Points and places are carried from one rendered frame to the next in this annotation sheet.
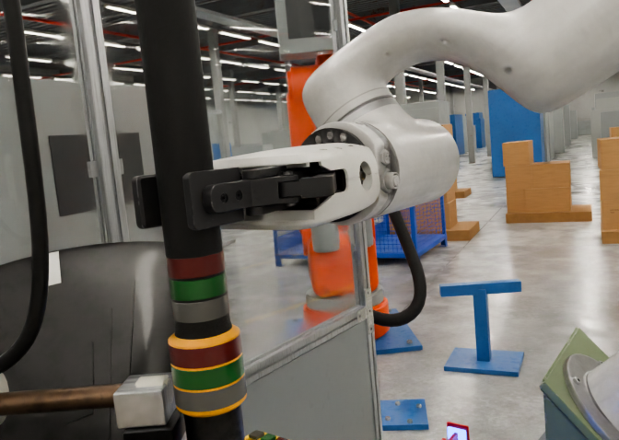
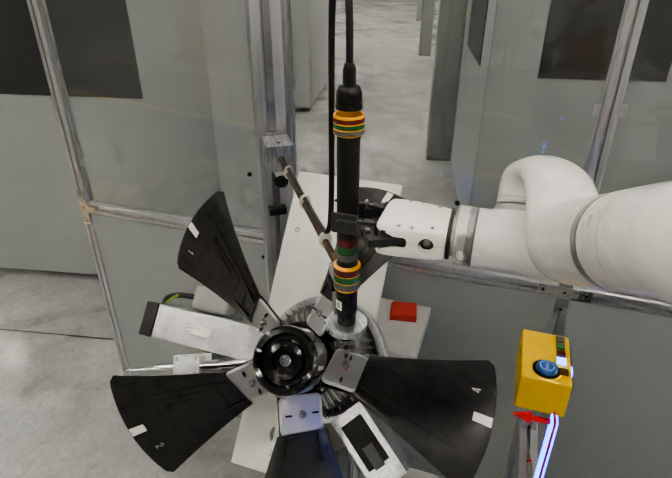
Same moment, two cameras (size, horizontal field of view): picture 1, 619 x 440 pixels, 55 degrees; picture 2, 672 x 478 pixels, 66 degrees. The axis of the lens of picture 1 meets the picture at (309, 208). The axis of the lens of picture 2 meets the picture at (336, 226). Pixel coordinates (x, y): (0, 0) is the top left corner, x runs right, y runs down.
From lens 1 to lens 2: 67 cm
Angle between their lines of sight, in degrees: 71
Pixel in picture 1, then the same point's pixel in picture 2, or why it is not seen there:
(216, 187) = (337, 221)
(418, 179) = (498, 263)
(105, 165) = (605, 109)
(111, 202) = (599, 137)
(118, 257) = not seen: hidden behind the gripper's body
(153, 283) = not seen: hidden behind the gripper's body
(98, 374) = (363, 251)
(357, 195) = (413, 252)
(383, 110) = (510, 212)
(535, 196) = not seen: outside the picture
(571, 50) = (535, 252)
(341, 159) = (403, 234)
